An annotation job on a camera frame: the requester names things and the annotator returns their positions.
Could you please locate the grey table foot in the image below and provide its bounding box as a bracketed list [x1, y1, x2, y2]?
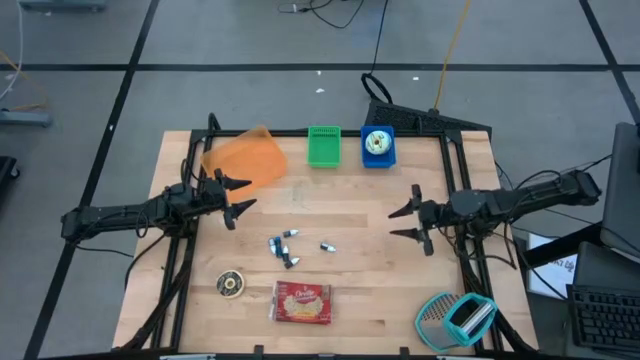
[0, 109, 53, 128]
[18, 0, 108, 13]

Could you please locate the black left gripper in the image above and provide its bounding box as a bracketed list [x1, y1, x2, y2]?
[192, 168, 258, 232]

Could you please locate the green plastic basket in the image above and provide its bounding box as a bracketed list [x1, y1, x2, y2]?
[305, 124, 343, 170]

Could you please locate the grey computer monitor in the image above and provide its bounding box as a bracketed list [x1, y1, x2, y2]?
[599, 120, 640, 264]

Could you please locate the teal metal box grater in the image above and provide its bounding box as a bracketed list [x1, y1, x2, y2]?
[413, 291, 500, 353]

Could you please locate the white paper sheet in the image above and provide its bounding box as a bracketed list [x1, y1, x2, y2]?
[526, 232, 579, 302]

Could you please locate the red popcorn packet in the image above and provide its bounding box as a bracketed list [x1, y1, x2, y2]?
[269, 279, 334, 326]

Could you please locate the black aluminium table frame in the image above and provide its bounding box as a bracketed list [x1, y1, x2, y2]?
[117, 112, 537, 360]

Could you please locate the thin yellow floor cable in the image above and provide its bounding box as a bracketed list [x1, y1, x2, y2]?
[0, 49, 50, 113]

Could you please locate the chocolate frosted toy donut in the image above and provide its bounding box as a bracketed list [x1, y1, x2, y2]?
[215, 269, 247, 301]

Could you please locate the mint frosted toy donut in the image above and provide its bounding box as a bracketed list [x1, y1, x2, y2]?
[364, 129, 393, 156]

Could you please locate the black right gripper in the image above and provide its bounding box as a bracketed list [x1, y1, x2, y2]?
[387, 183, 455, 258]

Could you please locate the black looped floor cable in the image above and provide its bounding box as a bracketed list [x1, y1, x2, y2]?
[360, 0, 395, 105]

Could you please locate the black perforated panel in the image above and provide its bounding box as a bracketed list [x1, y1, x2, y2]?
[363, 98, 494, 138]

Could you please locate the white floor cable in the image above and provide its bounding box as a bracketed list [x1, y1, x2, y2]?
[0, 0, 25, 102]

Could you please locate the black metal beam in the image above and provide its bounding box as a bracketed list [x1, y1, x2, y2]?
[518, 222, 604, 269]

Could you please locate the yellow hanging cable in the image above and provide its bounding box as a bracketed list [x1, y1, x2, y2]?
[432, 0, 473, 113]

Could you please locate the blue plastic basket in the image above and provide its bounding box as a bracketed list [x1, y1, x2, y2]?
[359, 124, 398, 170]

